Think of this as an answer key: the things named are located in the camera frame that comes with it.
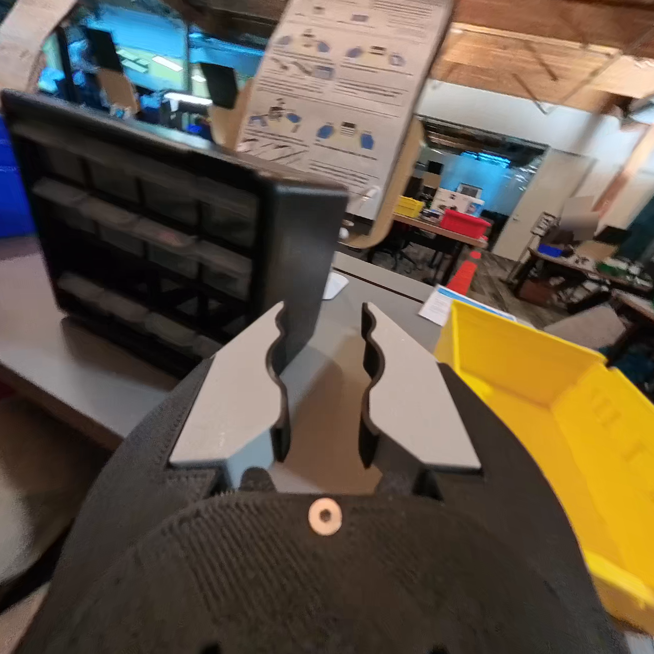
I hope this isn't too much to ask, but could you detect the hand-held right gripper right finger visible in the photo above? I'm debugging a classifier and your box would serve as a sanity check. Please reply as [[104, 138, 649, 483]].
[[359, 301, 482, 473]]

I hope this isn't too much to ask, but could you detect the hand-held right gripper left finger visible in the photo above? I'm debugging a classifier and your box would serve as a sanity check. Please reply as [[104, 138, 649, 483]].
[[169, 301, 292, 488]]

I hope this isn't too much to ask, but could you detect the black drawer cabinet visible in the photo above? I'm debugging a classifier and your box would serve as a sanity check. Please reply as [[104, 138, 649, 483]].
[[0, 89, 349, 381]]

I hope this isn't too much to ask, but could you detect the blue plastic bin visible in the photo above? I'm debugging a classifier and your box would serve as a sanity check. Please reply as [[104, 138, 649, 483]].
[[0, 115, 34, 238]]

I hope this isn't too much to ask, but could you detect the white leaflet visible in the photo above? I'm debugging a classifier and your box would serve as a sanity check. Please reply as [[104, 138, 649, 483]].
[[418, 285, 517, 327]]

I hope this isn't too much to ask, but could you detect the yellow plastic bin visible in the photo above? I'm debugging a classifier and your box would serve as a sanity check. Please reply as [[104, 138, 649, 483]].
[[434, 299, 654, 634]]

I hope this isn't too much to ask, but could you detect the wooden table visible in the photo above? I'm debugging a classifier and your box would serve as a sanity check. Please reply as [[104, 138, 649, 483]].
[[391, 212, 488, 287]]

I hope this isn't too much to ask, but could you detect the red plastic bin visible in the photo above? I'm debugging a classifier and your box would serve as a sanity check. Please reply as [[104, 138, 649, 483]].
[[440, 208, 491, 238]]

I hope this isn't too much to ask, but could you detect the cluttered dark table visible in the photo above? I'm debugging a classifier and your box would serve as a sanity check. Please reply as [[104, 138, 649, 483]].
[[511, 245, 654, 317]]

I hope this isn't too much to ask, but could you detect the set of cabinet drawers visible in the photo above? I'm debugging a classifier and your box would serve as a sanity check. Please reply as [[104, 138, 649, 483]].
[[31, 128, 256, 358]]

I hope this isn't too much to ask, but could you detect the instruction poster board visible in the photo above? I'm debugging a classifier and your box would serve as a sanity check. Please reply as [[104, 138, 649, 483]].
[[212, 0, 455, 251]]

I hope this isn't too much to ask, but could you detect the brown cardboard sheet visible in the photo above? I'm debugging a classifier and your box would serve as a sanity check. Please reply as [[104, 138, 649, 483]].
[[0, 0, 77, 93]]

